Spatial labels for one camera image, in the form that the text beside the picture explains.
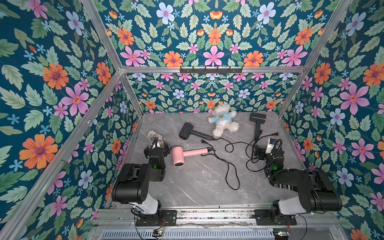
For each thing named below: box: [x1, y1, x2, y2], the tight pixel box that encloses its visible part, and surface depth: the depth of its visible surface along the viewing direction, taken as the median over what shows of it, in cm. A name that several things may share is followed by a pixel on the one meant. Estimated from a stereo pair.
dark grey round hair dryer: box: [179, 122, 214, 141], surface depth 106 cm
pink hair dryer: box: [172, 146, 209, 168], surface depth 94 cm
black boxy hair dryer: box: [249, 112, 267, 140], surface depth 113 cm
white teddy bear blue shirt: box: [207, 103, 240, 138], surface depth 109 cm
